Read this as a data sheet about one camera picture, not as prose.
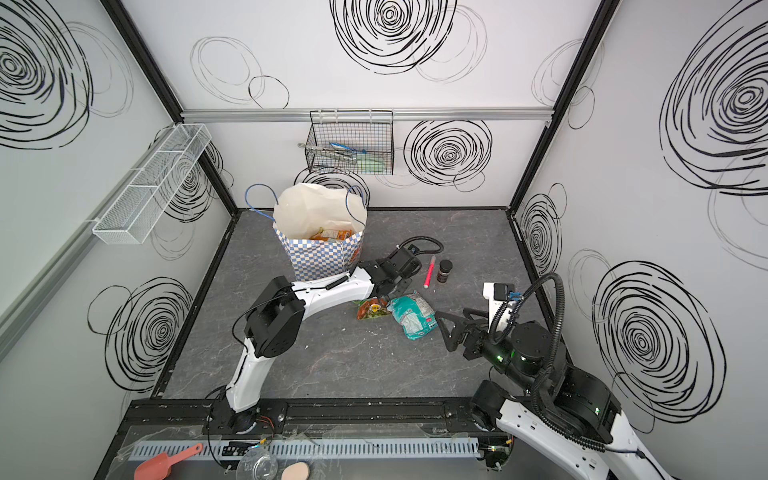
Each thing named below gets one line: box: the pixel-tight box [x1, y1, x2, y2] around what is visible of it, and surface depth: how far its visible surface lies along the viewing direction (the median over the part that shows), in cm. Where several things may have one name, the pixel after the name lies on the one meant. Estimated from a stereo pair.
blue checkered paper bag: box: [273, 183, 367, 281], surface depth 87 cm
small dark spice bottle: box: [437, 259, 453, 284], surface depth 95 cm
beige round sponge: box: [282, 462, 310, 480], surface depth 67 cm
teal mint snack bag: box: [387, 290, 438, 341], surface depth 90 cm
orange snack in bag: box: [309, 227, 353, 241], surface depth 111 cm
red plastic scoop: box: [134, 443, 203, 480], surface depth 67 cm
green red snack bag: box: [353, 296, 391, 321], surface depth 91 cm
